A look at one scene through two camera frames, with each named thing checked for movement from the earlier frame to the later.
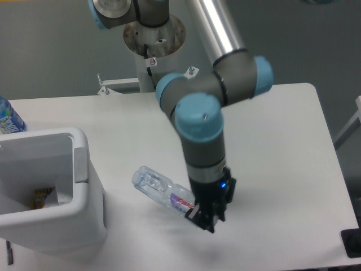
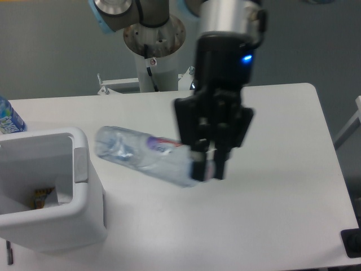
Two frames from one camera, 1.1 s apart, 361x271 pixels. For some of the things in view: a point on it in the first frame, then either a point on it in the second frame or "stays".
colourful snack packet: x=39 y=197 stays
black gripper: x=210 y=197 to x=213 y=116
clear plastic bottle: x=179 y=197 to x=170 y=160
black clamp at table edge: x=351 y=239 stays
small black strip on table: x=9 y=252 stays
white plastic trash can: x=43 y=159 stays
